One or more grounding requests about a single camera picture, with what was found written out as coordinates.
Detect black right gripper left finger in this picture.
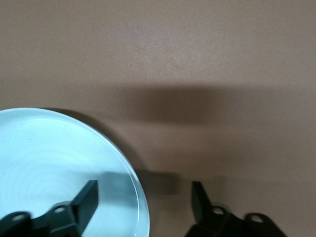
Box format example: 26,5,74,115
0,180,99,237

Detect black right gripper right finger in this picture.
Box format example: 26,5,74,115
185,181,287,237

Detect light blue round plate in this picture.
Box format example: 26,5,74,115
0,107,150,237

